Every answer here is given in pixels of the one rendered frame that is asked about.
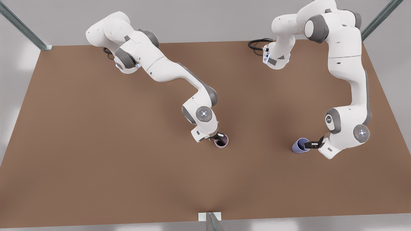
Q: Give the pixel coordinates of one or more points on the pink cup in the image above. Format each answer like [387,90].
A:
[222,142]

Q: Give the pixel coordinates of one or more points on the silver frame post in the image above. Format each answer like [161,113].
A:
[212,222]
[380,19]
[22,27]

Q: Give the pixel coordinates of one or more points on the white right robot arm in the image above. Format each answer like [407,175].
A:
[160,65]

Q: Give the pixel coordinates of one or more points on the purple cup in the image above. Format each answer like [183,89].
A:
[299,146]

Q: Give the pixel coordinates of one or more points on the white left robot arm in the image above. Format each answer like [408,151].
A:
[346,64]

